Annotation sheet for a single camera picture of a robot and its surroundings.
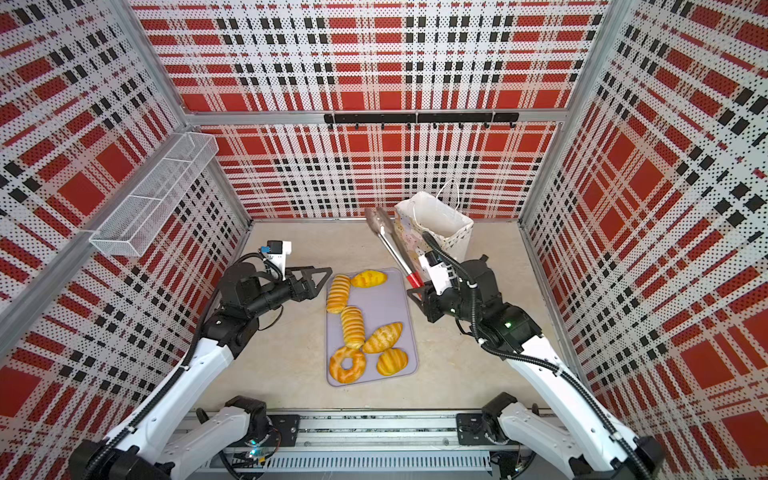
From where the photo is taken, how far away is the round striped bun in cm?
82

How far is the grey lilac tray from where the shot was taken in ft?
2.74

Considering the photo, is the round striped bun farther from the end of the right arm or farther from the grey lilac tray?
the end of the right arm
